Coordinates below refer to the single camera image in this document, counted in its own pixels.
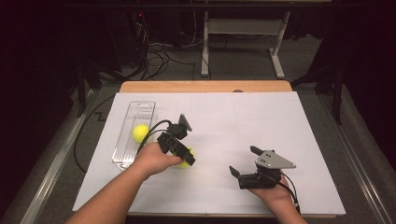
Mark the clear plastic tray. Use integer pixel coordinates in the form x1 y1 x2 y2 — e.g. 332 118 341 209
111 100 159 172

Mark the metal floor rail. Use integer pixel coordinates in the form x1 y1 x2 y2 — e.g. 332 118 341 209
18 89 98 224
317 92 396 224

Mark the person's right hand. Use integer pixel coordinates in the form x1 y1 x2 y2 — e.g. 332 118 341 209
247 179 299 215

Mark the dark metal stand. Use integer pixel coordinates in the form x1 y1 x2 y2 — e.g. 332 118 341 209
75 60 105 119
290 60 344 126

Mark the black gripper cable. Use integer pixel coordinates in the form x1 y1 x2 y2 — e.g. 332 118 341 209
136 119 173 154
279 172 302 215

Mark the person's left hand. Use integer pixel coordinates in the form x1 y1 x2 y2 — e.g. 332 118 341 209
132 142 185 180

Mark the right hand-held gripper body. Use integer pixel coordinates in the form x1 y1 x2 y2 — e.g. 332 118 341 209
237 149 297 190

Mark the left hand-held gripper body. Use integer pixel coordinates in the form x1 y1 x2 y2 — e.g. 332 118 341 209
156 113 193 156

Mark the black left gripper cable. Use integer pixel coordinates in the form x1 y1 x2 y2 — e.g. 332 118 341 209
136 119 173 154

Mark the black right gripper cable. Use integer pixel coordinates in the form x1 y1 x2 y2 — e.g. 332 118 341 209
279 172 302 215

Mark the wooden table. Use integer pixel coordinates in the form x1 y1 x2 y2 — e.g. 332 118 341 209
119 79 338 219

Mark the bundle of floor cables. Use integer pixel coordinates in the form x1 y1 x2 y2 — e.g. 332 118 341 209
134 11 213 82

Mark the black floor cable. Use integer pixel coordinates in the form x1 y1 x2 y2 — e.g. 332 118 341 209
73 94 117 175

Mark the yellow tennis ball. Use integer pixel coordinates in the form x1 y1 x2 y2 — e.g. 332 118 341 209
173 147 196 170
131 123 150 145

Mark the white metal desk frame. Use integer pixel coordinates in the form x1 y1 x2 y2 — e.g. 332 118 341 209
200 10 292 79

